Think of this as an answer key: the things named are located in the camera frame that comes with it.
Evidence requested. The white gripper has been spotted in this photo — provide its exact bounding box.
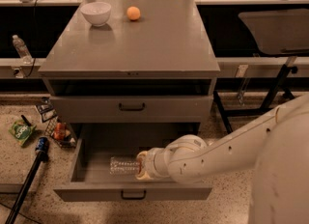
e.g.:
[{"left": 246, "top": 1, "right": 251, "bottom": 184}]
[{"left": 135, "top": 148, "right": 168, "bottom": 181}]

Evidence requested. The clear plastic water bottle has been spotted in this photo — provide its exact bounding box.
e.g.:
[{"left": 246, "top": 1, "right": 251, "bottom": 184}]
[{"left": 110, "top": 156, "right": 141, "bottom": 175}]

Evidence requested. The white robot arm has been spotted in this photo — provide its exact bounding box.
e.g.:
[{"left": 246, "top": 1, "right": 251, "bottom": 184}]
[{"left": 137, "top": 94, "right": 309, "bottom": 224}]

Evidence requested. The open grey bottom drawer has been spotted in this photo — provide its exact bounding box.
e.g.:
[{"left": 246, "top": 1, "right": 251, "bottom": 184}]
[{"left": 54, "top": 123, "right": 211, "bottom": 202}]

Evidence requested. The grey metal drawer cabinet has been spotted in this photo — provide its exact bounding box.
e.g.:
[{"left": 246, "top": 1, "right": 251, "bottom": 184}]
[{"left": 38, "top": 0, "right": 221, "bottom": 202}]

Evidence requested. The closed grey upper drawer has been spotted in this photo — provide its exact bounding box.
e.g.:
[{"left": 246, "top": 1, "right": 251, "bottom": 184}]
[{"left": 51, "top": 96, "right": 212, "bottom": 123}]

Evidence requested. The upright water bottle background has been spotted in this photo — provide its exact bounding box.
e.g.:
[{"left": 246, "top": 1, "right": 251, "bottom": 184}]
[{"left": 13, "top": 35, "right": 33, "bottom": 65}]

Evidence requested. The black pole with blue tip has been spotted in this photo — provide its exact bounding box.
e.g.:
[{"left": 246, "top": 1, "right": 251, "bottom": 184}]
[{"left": 5, "top": 137, "right": 49, "bottom": 224}]

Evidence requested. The dark snack packet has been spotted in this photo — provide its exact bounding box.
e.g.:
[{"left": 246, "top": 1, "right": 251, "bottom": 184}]
[{"left": 35, "top": 98, "right": 57, "bottom": 123}]

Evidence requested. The green snack bag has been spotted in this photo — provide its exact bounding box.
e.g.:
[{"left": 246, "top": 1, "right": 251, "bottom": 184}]
[{"left": 9, "top": 120, "right": 36, "bottom": 147}]

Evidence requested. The orange fruit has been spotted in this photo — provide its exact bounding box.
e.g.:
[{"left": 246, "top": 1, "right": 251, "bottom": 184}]
[{"left": 126, "top": 6, "right": 141, "bottom": 21}]

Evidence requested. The white ceramic bowl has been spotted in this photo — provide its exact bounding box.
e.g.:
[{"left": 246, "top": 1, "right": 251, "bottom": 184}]
[{"left": 80, "top": 2, "right": 111, "bottom": 26}]

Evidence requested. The black drawer handle lower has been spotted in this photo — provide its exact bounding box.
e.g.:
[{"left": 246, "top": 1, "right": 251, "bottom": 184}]
[{"left": 121, "top": 190, "right": 147, "bottom": 201}]

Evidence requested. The black drawer handle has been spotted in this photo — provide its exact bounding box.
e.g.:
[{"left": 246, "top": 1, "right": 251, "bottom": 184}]
[
  {"left": 121, "top": 190, "right": 147, "bottom": 201},
  {"left": 118, "top": 103, "right": 146, "bottom": 112}
]

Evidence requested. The black drawer handle upper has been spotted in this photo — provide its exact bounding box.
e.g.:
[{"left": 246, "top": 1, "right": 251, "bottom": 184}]
[{"left": 118, "top": 103, "right": 146, "bottom": 112}]

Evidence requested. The wire basket with items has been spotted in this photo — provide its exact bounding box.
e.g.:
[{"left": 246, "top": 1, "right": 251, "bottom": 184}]
[{"left": 44, "top": 118, "right": 76, "bottom": 148}]

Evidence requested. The black table stand frame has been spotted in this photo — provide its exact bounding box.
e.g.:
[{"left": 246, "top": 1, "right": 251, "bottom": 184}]
[{"left": 213, "top": 56, "right": 298, "bottom": 133}]

